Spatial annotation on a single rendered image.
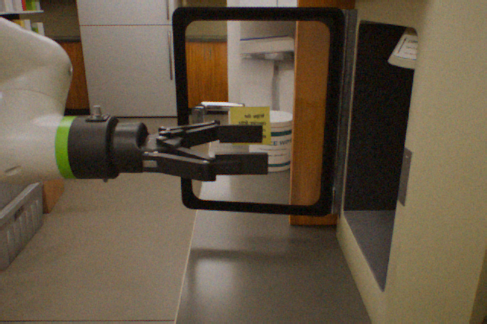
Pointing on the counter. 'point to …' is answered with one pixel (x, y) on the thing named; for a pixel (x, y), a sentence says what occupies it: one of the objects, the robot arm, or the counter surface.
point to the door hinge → (345, 108)
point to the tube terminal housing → (435, 172)
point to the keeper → (404, 176)
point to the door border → (326, 96)
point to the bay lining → (377, 121)
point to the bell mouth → (405, 50)
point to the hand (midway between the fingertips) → (257, 147)
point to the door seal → (329, 103)
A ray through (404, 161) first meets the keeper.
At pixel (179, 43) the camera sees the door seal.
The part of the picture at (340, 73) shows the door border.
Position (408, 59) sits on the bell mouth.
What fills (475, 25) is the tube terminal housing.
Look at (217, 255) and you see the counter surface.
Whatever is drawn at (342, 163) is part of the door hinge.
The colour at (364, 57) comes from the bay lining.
